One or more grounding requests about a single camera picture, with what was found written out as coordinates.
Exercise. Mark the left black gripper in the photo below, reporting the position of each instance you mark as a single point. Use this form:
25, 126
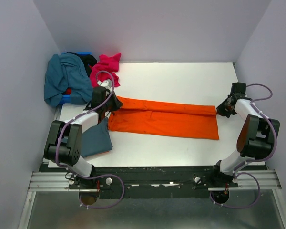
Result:
117, 103

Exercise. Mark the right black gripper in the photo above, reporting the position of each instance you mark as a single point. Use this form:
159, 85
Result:
220, 110

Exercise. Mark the orange t shirt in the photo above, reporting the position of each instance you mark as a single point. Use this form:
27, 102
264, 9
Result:
165, 119

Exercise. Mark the grey blue t shirt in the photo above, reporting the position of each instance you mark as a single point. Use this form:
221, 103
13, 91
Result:
96, 140

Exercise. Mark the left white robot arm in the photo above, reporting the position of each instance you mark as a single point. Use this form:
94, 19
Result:
69, 142

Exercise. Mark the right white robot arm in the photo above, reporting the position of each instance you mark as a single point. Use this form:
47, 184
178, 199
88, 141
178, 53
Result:
257, 140

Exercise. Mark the black t shirt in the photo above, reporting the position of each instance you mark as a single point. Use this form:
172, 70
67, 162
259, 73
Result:
88, 61

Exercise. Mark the blue plastic bin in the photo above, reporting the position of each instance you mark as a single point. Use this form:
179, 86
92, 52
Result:
66, 95

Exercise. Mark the teal blue t shirt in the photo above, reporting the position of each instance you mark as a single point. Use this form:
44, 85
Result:
67, 71

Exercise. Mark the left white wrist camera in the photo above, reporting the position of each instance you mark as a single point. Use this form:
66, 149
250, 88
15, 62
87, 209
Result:
107, 84

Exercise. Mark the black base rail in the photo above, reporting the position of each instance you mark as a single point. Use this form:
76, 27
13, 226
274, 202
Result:
166, 182

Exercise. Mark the aluminium frame rail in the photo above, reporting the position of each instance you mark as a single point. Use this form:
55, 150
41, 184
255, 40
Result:
50, 182

